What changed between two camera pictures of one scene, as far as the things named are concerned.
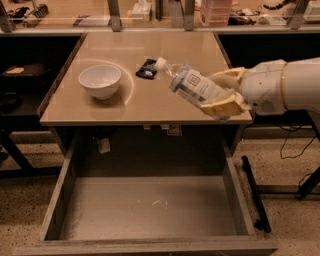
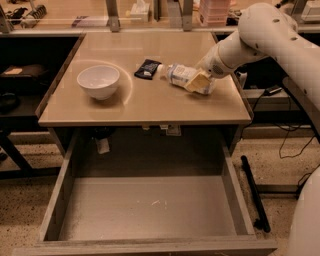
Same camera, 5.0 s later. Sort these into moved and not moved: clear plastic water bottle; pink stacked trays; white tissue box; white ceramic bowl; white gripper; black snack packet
Moved: white gripper; clear plastic water bottle
Not moved: white tissue box; pink stacked trays; black snack packet; white ceramic bowl
